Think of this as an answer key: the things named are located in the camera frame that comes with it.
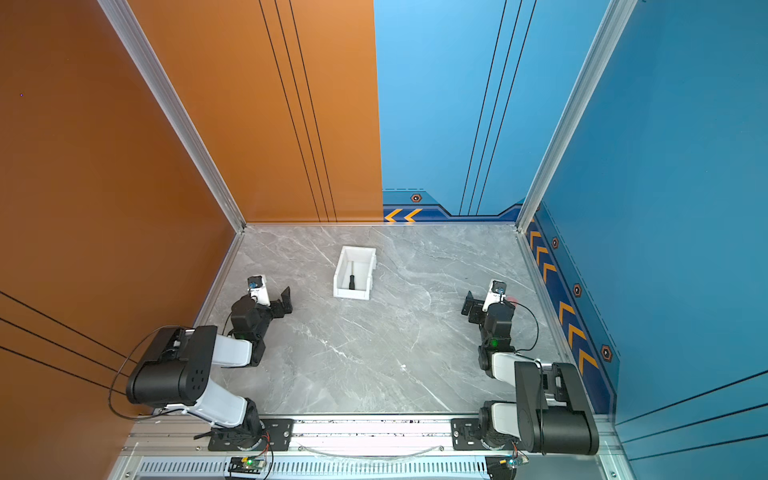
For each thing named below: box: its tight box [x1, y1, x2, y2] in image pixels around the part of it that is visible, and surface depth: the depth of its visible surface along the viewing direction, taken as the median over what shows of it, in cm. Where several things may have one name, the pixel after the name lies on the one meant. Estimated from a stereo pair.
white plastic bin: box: [333, 246, 377, 300], surface depth 104 cm
